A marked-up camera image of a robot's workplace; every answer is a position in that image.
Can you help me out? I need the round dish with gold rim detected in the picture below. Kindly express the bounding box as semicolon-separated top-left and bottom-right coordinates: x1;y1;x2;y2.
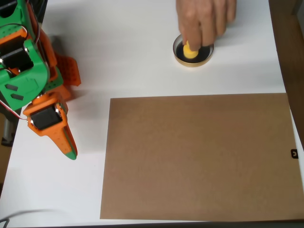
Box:
172;34;215;67

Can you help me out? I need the brown cardboard mat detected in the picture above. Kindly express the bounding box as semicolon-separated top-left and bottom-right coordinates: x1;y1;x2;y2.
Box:
99;93;304;220

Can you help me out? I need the person's hand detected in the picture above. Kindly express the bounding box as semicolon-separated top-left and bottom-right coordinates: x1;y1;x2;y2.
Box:
176;0;237;52

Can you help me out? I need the thin dark cable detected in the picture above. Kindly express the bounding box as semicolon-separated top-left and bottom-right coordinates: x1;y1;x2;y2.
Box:
0;209;57;228

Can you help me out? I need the small yellow plastic piece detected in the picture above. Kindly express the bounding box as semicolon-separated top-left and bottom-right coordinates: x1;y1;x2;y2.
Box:
182;40;199;59

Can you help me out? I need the grey metal table leg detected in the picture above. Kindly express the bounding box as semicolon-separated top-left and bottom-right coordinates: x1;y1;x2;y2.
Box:
1;116;15;147

